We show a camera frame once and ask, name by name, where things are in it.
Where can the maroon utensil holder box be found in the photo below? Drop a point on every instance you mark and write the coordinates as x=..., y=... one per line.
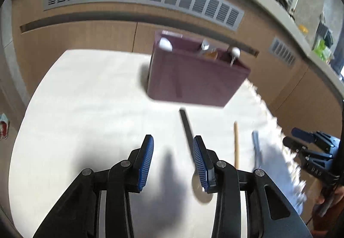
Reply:
x=188, y=76

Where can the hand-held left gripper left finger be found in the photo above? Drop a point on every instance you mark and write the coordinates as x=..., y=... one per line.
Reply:
x=145, y=162

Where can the wooden chopstick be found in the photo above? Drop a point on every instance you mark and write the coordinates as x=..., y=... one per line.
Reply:
x=236, y=144

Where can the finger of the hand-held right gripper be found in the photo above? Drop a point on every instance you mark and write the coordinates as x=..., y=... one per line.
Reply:
x=302, y=133
x=294, y=144

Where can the dark grey metal spoon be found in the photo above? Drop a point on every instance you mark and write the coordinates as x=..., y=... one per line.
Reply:
x=205, y=44

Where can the red and teal cloth item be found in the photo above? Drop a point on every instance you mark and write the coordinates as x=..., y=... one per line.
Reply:
x=4, y=126

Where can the white fringed tablecloth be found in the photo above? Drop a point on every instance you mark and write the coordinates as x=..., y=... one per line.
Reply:
x=80, y=119

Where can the person's reddish clothing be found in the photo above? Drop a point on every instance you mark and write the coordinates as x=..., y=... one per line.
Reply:
x=333, y=213

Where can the short grey vent grille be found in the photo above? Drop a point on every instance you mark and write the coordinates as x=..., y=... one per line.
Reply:
x=282, y=51

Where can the wooden spoon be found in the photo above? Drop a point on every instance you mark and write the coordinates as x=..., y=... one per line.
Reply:
x=211, y=54

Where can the green packets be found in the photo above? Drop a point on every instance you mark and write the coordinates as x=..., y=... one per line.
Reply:
x=321, y=50

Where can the white spoon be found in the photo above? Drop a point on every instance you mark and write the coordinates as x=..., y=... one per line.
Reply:
x=165, y=44

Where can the dark round pan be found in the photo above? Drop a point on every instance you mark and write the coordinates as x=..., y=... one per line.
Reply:
x=281, y=1

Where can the person's right hand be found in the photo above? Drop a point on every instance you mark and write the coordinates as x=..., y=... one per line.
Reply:
x=319, y=197

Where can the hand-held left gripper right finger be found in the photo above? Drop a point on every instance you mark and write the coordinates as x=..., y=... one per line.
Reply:
x=200, y=162

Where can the white ball-tipped stick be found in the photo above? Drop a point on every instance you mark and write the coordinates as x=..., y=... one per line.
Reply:
x=236, y=51

